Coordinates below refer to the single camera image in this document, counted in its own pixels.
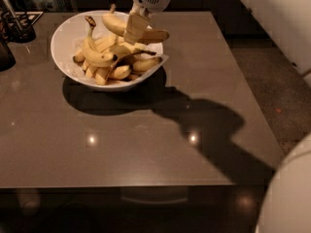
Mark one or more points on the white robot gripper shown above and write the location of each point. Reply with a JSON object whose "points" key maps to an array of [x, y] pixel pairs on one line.
{"points": [[136, 23]]}

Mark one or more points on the large top yellow banana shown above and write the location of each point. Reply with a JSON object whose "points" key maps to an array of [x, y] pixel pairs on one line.
{"points": [[117, 26]]}

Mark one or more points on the upper back yellow banana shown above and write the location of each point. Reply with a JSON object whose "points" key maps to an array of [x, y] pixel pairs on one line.
{"points": [[123, 49]]}

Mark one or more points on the right lower yellow banana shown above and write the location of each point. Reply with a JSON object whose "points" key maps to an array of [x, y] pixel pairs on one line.
{"points": [[143, 65]]}

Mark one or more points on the small centre yellow banana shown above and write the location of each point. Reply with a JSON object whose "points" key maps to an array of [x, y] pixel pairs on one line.
{"points": [[120, 73]]}

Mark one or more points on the left curved yellow banana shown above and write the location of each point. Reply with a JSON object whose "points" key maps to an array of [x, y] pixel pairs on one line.
{"points": [[90, 51]]}

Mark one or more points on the bottom left yellow banana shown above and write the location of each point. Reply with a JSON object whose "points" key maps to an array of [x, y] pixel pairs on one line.
{"points": [[102, 76]]}

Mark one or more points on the white ceramic bowl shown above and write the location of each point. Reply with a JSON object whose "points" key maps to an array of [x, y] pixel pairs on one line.
{"points": [[68, 36]]}

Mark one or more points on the dark round object left edge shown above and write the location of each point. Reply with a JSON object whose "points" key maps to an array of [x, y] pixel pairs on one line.
{"points": [[7, 59]]}

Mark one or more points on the black wire pen holder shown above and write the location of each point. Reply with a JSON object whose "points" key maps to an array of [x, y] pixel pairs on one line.
{"points": [[19, 25]]}

